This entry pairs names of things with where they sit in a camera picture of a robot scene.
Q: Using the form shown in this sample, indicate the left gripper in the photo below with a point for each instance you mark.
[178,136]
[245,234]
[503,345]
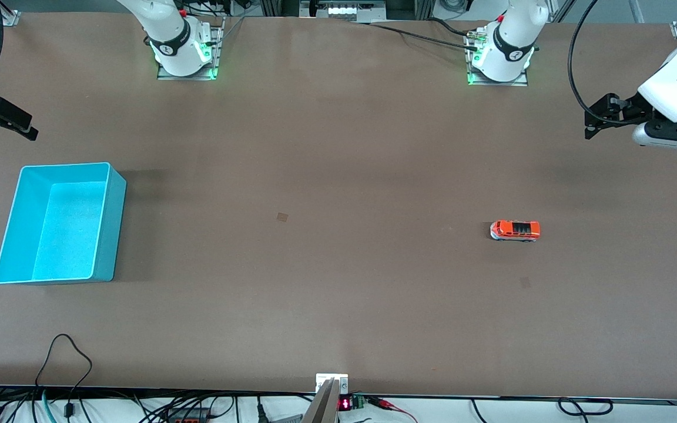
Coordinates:
[633,107]

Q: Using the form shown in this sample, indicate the orange toy bus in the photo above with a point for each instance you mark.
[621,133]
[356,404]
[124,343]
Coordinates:
[518,229]

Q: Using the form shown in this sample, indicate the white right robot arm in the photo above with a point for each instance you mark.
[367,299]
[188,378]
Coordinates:
[171,35]

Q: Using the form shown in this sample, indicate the blue plastic box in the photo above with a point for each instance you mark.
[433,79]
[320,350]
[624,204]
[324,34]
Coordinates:
[68,235]

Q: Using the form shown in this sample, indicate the black power strip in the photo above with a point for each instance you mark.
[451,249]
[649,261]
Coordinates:
[188,419]

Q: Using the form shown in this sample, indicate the red clip leads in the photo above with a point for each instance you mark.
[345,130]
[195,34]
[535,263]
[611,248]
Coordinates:
[381,403]

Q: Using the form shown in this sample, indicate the white mounting plate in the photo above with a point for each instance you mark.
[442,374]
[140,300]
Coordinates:
[322,379]

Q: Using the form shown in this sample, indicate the red digit display module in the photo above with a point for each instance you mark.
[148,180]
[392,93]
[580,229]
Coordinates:
[345,404]

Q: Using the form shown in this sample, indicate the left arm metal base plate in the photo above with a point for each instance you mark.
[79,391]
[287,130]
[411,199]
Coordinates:
[494,83]

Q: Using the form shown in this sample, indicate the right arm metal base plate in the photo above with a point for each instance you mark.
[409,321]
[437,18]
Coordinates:
[218,59]

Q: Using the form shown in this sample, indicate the aluminium frame with white device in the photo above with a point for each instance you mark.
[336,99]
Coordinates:
[344,10]

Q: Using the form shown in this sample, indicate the grey camera mount bar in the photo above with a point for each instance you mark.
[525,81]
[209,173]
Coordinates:
[324,408]

